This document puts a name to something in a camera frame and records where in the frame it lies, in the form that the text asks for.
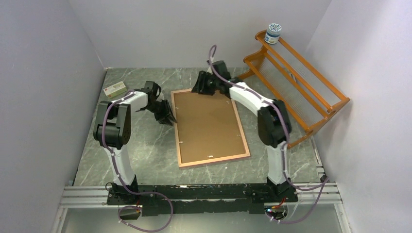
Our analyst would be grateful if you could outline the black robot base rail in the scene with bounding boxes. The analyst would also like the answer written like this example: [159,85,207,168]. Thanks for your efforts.
[106,182,298,216]

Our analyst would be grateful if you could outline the purple cable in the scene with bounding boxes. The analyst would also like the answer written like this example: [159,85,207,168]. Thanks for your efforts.
[101,90,174,233]
[207,45,329,225]

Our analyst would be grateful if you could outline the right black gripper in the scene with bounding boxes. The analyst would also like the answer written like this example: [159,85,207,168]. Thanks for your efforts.
[192,71,220,96]

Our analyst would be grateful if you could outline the copper wooden picture frame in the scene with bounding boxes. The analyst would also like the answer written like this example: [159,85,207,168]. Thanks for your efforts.
[171,87,251,168]

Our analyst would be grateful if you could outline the white blue jar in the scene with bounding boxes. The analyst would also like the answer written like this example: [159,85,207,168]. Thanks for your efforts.
[264,23,282,44]

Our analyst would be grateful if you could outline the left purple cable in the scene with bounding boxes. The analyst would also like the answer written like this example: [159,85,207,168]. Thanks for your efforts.
[101,90,174,233]

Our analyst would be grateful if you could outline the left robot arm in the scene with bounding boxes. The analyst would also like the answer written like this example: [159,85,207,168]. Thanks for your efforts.
[93,81,177,204]

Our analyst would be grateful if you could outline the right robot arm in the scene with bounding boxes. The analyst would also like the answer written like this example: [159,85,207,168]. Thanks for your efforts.
[191,60,292,201]

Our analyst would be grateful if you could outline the brown frame backing board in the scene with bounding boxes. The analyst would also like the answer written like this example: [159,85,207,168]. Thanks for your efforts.
[173,91,246,164]

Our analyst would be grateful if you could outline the aluminium extrusion rail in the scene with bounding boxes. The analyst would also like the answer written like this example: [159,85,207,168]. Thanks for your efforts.
[51,183,352,233]

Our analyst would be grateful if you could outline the small white red box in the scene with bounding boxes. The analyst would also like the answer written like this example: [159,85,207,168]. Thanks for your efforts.
[103,81,127,99]

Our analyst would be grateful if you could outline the orange wooden rack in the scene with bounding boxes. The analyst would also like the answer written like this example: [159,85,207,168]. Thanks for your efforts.
[239,30,350,148]

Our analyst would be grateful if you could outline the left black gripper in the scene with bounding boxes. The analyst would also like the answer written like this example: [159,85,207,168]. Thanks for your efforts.
[144,99,177,126]

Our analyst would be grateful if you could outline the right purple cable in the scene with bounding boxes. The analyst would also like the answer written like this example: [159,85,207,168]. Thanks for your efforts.
[207,45,329,225]

